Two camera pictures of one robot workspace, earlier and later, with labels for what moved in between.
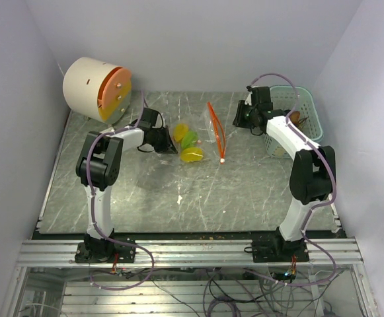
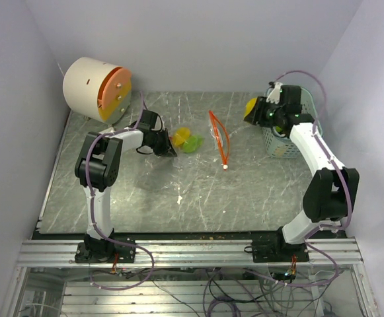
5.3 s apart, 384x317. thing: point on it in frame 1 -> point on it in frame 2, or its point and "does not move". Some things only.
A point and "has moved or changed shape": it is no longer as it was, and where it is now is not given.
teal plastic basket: (283, 98) does not move
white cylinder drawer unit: (96, 89) does not move
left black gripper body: (161, 140) does not move
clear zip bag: (199, 137) has moved or changed shape
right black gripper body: (244, 117) -> (267, 113)
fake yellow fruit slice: (180, 130) has moved or changed shape
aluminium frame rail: (338, 252) does not move
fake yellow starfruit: (191, 154) has moved or changed shape
